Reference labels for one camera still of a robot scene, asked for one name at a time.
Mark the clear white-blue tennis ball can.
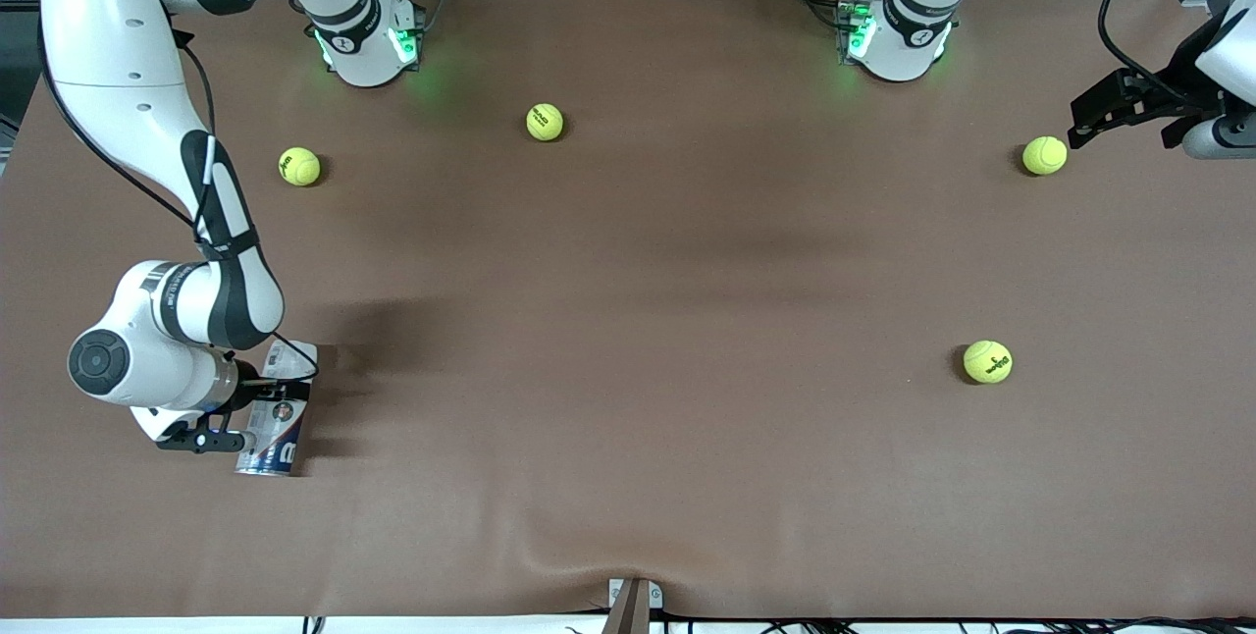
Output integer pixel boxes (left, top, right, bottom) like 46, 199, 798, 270
235, 340, 320, 476

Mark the yellow tennis ball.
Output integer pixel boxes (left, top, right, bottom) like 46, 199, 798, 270
1021, 135, 1069, 177
963, 340, 1014, 385
525, 102, 566, 142
278, 146, 322, 187

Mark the brown table cover mat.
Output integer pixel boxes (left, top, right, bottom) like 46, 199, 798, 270
0, 0, 1256, 620

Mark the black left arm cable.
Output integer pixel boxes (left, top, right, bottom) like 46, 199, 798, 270
1097, 0, 1193, 100

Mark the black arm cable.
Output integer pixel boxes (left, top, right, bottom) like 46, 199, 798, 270
1097, 0, 1193, 100
37, 21, 321, 390

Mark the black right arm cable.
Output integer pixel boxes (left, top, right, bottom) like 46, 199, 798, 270
37, 21, 321, 390

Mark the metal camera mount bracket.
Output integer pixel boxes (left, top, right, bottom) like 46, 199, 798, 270
606, 577, 664, 634

